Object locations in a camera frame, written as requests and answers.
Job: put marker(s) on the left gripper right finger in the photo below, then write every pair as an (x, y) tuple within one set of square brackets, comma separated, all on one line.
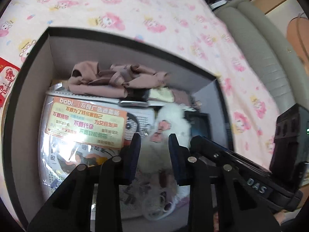
[(179, 159)]

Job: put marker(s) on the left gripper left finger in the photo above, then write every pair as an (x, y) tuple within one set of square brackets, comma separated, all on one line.
[(129, 160)]

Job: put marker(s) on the white fluffy heart plush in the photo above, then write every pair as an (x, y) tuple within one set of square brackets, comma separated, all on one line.
[(155, 164)]

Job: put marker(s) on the red printed packet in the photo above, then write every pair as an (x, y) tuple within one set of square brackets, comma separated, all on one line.
[(7, 76)]

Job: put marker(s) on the small black box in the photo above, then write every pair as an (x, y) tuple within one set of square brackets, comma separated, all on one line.
[(200, 124)]

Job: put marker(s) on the brown folded cloth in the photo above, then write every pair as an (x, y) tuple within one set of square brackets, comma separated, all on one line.
[(119, 81)]

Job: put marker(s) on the grey padded bed headboard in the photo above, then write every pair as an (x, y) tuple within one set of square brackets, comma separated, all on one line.
[(268, 52)]

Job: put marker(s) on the pink cartoon print blanket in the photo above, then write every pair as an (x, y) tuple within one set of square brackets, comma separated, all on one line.
[(186, 28)]

